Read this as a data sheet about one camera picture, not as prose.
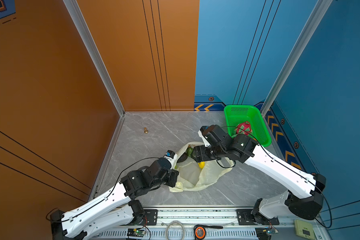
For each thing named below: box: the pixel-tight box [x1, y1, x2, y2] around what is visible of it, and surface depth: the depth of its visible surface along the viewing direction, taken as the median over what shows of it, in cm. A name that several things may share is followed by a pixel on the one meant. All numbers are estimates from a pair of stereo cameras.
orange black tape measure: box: [193, 224, 224, 240], surface depth 69 cm
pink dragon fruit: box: [236, 120, 253, 136], surface depth 101 cm
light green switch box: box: [294, 219, 316, 240], surface depth 70 cm
